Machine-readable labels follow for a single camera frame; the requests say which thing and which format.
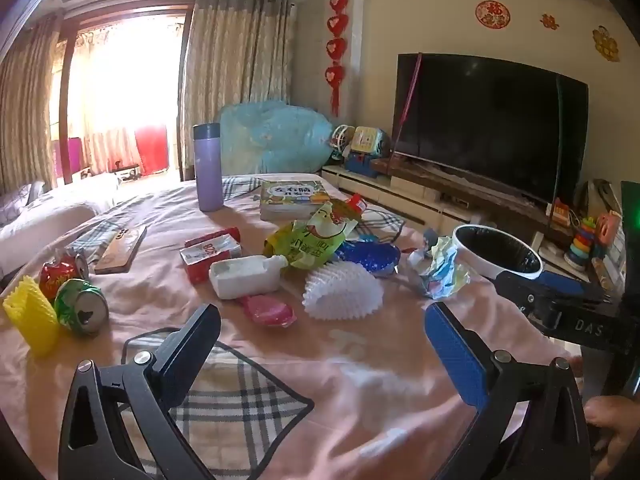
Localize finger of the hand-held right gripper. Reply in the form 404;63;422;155
537;269;621;307
495;271;567;332

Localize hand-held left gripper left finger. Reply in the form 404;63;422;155
59;304;223;480

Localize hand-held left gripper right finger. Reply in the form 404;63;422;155
424;301;593;480

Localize white trash bin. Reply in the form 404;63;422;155
452;224;544;281

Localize red white carton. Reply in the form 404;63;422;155
179;237;244;286

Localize person's right hand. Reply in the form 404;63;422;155
582;394;640;480

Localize wooden toy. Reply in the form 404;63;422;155
550;199;576;231

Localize pink toy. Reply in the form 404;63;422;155
595;210;622;247

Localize crumpled colourful paper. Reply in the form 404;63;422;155
407;230;473;301

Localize pink blanket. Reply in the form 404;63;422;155
0;174;583;480

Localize pink wrapper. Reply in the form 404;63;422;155
239;294;296;328

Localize white plastic bottle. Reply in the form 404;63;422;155
208;254;289;301

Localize red flat packet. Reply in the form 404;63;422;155
183;228;242;250

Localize crushed green can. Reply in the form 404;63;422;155
54;279;110;337

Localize phone in brown case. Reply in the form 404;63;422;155
94;225;147;275

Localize white foam fruit net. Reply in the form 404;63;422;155
303;262;385;321

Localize blue foil wrapper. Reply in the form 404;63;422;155
332;240;401;277

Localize crushed red can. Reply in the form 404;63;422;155
39;252;90;301

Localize yellow green snack pouch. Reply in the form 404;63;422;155
263;202;362;270

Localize white tv cabinet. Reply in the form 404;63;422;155
320;157;601;286

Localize yellow foam fruit net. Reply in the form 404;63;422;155
2;276;61;358

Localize black television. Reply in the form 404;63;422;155
390;52;590;208

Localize purple thermos bottle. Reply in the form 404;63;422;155
193;122;226;213

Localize red snack wrapper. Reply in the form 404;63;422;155
330;192;370;223

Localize children's picture book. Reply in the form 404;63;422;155
259;180;333;222

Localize blue toy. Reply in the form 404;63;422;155
345;152;381;177

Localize pink rod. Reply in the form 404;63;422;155
391;53;423;161

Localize magenta box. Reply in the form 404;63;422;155
54;137;82;183

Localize patterned pillow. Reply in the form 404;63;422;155
0;180;46;227

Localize light blue quilt bag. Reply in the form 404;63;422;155
218;100;346;177

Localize white red toy helmet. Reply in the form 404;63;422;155
330;125;357;153

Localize beige patterned curtain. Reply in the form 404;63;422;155
180;0;296;181
0;15;63;196

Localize red heart hanging decoration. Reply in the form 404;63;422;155
325;0;350;117

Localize colourful stacking ring toy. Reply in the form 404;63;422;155
565;217;597;267

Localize gold wall sticker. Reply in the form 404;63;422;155
592;26;621;62

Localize round red wall sticker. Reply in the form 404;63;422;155
475;1;511;28

